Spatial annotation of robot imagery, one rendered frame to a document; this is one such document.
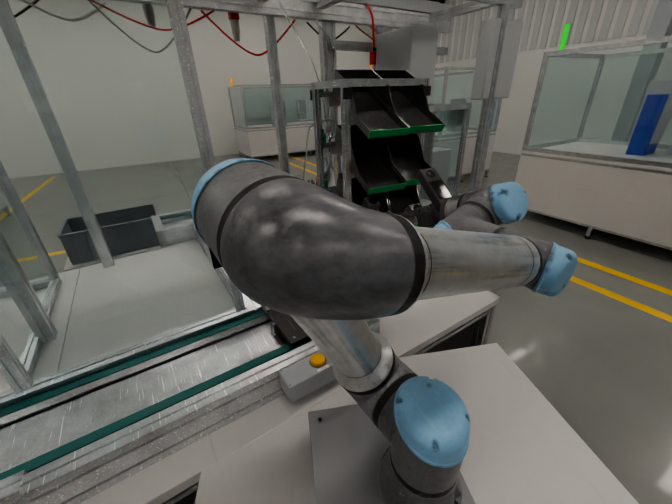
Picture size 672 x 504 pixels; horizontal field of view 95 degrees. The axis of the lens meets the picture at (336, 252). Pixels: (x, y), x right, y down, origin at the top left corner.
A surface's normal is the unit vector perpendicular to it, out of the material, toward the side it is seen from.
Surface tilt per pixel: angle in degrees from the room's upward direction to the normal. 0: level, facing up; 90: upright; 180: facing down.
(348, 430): 2
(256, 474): 0
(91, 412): 0
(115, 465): 90
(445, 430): 9
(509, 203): 65
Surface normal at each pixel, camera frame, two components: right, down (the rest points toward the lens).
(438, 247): 0.55, -0.42
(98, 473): 0.55, 0.36
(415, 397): 0.05, -0.83
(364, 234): 0.38, -0.36
